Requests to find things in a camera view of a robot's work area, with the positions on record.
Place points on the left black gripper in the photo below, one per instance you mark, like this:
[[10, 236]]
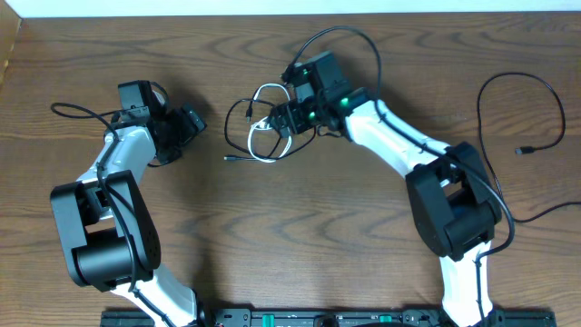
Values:
[[191, 130]]

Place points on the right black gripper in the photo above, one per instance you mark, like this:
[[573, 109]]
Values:
[[291, 108]]

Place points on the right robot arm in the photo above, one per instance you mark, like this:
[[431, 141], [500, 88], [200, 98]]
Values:
[[453, 211]]

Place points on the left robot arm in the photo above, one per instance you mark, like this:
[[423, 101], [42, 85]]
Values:
[[106, 232]]

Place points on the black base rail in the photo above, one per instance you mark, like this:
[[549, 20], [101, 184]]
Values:
[[411, 317]]

